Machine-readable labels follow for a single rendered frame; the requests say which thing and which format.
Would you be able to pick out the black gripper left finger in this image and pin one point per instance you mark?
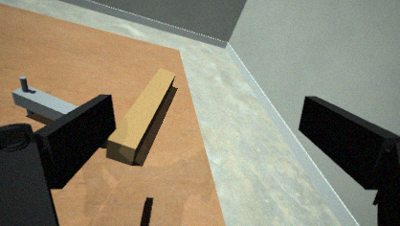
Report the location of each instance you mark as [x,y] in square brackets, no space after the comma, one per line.
[63,146]

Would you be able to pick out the grey bar with peg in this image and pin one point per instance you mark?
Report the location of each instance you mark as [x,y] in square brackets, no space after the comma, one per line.
[40,102]

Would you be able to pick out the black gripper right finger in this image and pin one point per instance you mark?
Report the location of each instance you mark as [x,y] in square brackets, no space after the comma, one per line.
[367,152]

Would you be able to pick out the dark brown wooden bar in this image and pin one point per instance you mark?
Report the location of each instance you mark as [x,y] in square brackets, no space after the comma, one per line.
[126,141]

